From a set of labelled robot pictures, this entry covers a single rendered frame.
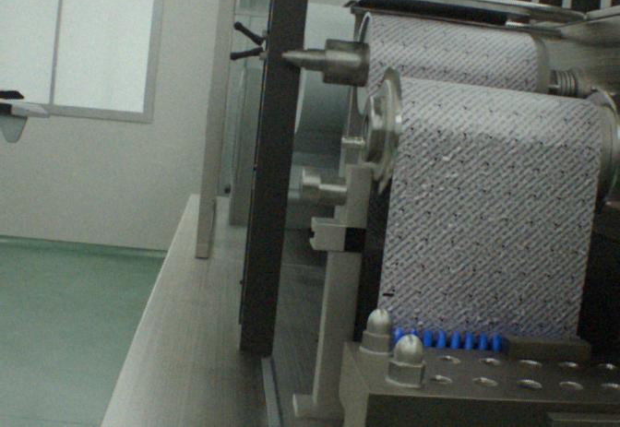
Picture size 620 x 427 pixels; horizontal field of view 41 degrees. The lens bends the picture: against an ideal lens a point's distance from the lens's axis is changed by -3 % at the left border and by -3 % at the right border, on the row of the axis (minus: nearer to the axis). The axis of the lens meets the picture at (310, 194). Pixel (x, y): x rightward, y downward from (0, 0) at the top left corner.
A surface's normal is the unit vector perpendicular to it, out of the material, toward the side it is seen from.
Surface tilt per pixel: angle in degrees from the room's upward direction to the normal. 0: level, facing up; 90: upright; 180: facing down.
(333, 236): 90
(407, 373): 90
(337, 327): 90
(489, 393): 0
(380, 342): 90
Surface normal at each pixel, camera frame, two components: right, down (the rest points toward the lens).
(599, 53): -0.99, -0.08
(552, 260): 0.09, 0.11
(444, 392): 0.11, -0.99
